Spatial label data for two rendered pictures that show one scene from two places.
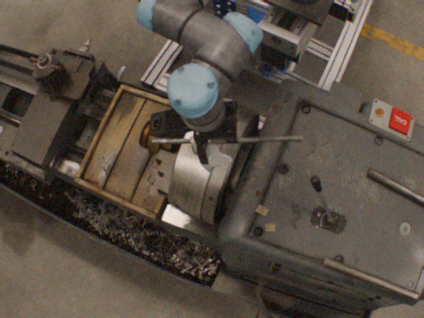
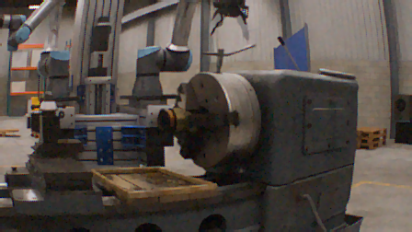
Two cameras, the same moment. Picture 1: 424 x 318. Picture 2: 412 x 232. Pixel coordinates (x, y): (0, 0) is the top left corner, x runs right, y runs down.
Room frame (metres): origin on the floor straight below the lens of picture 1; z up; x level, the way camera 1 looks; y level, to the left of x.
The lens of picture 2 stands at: (-0.05, 1.35, 1.17)
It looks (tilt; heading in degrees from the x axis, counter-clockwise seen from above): 3 degrees down; 292
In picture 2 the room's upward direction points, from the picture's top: 1 degrees clockwise
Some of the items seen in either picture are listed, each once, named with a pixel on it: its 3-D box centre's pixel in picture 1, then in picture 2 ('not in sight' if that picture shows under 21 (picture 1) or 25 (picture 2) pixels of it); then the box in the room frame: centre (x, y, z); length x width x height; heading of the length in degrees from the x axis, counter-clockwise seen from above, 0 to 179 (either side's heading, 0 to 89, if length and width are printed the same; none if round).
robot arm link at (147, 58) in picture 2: not in sight; (149, 59); (0.94, -0.38, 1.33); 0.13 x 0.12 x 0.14; 45
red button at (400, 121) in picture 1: (399, 121); not in sight; (0.40, -0.50, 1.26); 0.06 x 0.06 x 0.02; 57
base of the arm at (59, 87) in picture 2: not in sight; (57, 87); (1.25, 0.00, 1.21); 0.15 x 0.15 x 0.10
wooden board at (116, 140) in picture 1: (137, 149); (145, 182); (0.61, 0.22, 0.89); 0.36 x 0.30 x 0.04; 147
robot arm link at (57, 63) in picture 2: not in sight; (58, 63); (1.26, 0.00, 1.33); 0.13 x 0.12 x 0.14; 163
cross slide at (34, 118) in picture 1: (52, 103); (52, 166); (0.81, 0.50, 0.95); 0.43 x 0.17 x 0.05; 147
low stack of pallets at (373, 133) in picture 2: not in sight; (367, 137); (-0.52, -8.14, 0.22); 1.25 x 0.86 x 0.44; 62
